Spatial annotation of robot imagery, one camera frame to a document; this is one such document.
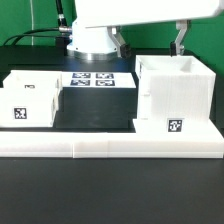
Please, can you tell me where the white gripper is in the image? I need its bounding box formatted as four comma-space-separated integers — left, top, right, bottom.
75, 0, 224, 58

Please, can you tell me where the white drawer cabinet box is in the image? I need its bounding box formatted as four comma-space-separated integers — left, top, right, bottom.
134, 54, 217, 135

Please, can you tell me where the white drawer tray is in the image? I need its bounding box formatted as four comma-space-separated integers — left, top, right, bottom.
3, 70, 63, 109
0, 88, 59, 127

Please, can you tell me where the white front drawer tray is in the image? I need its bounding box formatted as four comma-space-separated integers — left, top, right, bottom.
0, 88, 59, 127

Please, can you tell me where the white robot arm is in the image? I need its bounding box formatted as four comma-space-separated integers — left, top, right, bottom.
67, 0, 224, 60

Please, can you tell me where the white fiducial marker sheet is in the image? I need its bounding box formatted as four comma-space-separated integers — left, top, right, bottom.
62, 72, 136, 88

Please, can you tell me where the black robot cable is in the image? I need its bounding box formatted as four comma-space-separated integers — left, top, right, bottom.
2, 0, 73, 47

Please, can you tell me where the white L-shaped border wall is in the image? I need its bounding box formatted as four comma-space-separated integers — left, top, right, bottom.
0, 121, 224, 158

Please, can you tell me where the thin white cable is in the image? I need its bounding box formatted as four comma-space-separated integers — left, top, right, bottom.
30, 0, 35, 47

